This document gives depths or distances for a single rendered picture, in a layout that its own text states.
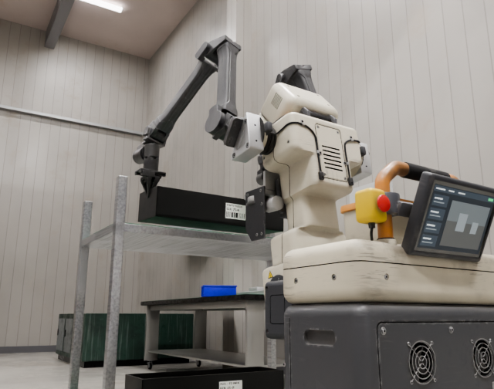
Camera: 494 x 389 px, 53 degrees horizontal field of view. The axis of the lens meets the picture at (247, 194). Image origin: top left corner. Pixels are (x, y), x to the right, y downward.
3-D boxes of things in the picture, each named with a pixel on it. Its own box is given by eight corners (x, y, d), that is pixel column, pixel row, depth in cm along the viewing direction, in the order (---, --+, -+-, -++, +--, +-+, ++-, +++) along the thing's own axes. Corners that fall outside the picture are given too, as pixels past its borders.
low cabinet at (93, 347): (193, 363, 733) (194, 313, 750) (79, 368, 651) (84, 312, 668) (150, 355, 882) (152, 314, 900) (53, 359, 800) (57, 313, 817)
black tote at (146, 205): (155, 216, 176) (157, 185, 178) (137, 221, 190) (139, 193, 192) (283, 231, 206) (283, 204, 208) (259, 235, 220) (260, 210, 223)
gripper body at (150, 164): (133, 176, 186) (135, 157, 188) (159, 180, 191) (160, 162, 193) (140, 172, 181) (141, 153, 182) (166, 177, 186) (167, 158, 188)
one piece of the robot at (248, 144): (264, 150, 139) (261, 115, 143) (249, 147, 137) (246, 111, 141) (245, 164, 147) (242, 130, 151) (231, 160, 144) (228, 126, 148)
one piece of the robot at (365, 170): (373, 174, 163) (367, 143, 167) (362, 171, 160) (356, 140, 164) (351, 184, 171) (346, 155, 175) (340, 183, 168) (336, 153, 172)
